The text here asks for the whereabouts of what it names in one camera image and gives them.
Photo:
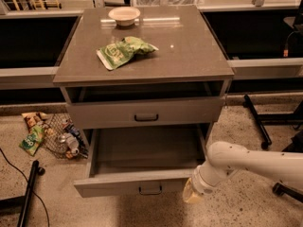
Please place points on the black stand leg right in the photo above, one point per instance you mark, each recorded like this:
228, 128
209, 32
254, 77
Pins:
261, 119

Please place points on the grey open bottom drawer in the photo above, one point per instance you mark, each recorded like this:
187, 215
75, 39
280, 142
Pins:
143, 160

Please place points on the green chip bag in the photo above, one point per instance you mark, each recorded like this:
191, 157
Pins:
115, 55

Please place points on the yellow-white gripper body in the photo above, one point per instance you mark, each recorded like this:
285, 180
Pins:
201, 183

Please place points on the white paper bowl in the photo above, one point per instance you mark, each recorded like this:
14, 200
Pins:
124, 16

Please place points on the black stand leg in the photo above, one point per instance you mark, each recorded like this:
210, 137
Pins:
21, 204
261, 119

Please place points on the grey middle drawer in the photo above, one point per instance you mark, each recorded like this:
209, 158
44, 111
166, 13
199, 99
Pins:
139, 113

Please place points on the brown snack bag on floor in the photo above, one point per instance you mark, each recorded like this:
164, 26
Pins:
35, 119

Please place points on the black stand leg left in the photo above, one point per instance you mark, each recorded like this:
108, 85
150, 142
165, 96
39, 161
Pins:
21, 204

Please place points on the wire mesh basket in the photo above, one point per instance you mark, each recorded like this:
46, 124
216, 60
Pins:
57, 124

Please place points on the grey drawer cabinet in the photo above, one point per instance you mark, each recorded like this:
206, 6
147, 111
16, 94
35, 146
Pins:
188, 62

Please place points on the green snack bag on floor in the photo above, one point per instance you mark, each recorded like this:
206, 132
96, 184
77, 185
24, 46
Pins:
33, 140

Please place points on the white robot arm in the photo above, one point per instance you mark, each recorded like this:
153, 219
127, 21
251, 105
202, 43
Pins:
223, 160

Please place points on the plastic water bottle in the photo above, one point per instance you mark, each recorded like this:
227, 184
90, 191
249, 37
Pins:
70, 140

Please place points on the black caster leg right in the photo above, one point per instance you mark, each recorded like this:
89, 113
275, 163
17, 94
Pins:
280, 190

